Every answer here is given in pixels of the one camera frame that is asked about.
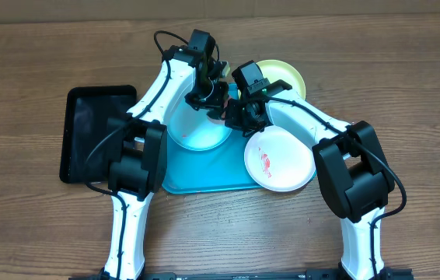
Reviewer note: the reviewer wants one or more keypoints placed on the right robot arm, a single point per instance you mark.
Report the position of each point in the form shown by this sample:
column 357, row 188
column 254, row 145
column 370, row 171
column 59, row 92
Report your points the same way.
column 355, row 181

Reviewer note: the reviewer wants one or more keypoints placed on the white plate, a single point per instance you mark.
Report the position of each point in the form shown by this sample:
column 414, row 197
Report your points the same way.
column 278, row 161

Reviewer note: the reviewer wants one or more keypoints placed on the black rectangular tray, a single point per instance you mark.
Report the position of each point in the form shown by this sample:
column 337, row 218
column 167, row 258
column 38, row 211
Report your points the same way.
column 87, row 111

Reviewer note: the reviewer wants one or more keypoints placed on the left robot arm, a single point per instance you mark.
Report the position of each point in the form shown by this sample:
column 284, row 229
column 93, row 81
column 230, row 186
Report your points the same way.
column 135, row 151

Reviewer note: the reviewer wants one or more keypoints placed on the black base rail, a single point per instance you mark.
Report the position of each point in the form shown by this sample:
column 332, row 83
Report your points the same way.
column 310, row 274

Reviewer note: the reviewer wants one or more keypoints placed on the light blue plate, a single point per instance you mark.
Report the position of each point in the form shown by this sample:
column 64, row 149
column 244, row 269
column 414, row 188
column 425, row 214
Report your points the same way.
column 195, row 130

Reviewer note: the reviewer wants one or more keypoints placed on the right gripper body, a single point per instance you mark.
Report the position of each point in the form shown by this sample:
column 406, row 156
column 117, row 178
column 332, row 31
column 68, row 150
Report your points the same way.
column 242, row 120

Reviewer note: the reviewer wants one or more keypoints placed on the yellow-green plate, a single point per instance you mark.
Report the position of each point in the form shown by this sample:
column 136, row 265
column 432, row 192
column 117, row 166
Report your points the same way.
column 267, row 78

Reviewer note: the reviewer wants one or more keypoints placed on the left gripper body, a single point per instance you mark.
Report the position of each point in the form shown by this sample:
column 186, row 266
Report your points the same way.
column 208, row 96

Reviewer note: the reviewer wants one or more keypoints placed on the green and pink sponge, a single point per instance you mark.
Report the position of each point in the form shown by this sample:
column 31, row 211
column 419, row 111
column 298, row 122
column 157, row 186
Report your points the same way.
column 216, row 117

